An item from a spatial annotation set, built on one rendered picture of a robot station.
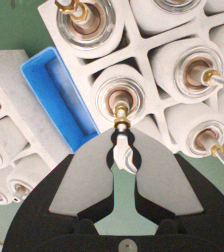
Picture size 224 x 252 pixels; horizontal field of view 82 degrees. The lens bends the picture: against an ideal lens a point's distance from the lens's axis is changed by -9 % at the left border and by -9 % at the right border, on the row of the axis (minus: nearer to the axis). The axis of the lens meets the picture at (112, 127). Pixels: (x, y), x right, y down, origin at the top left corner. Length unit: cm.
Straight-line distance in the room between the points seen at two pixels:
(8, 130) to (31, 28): 31
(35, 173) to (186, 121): 36
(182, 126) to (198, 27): 17
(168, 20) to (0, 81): 34
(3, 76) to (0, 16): 24
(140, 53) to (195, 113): 14
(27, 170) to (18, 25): 42
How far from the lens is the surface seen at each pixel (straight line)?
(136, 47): 28
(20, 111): 39
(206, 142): 27
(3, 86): 39
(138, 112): 22
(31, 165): 41
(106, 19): 21
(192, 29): 31
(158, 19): 22
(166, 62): 22
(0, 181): 49
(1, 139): 37
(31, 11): 54
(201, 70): 21
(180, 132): 27
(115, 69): 21
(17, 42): 55
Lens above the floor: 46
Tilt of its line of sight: 62 degrees down
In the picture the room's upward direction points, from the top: 176 degrees counter-clockwise
